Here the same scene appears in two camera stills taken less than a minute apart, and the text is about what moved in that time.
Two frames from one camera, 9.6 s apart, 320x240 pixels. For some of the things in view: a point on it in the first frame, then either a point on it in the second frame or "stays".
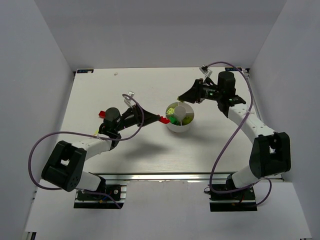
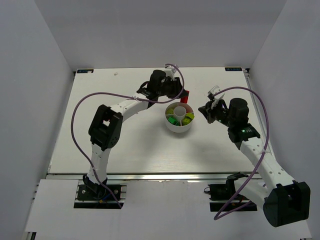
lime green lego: x=186 y=120 stays
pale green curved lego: x=170 y=111 stays
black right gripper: x=198 y=90 -> x=212 y=113
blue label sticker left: x=85 y=71 stays
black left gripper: x=136 y=114 -> x=175 y=87
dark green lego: x=174 y=121 stays
